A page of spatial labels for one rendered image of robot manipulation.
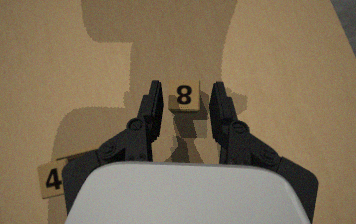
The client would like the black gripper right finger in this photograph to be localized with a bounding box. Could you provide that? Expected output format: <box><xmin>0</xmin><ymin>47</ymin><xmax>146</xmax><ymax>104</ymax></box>
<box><xmin>209</xmin><ymin>81</ymin><xmax>319</xmax><ymax>224</ymax></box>

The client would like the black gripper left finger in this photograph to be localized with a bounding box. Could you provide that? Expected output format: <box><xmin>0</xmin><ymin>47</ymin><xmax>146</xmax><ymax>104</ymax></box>
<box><xmin>61</xmin><ymin>80</ymin><xmax>164</xmax><ymax>217</ymax></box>

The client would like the tan cube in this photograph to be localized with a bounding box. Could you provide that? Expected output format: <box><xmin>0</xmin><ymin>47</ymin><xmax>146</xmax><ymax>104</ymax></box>
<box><xmin>37</xmin><ymin>153</ymin><xmax>86</xmax><ymax>199</ymax></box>
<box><xmin>168</xmin><ymin>80</ymin><xmax>200</xmax><ymax>114</ymax></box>

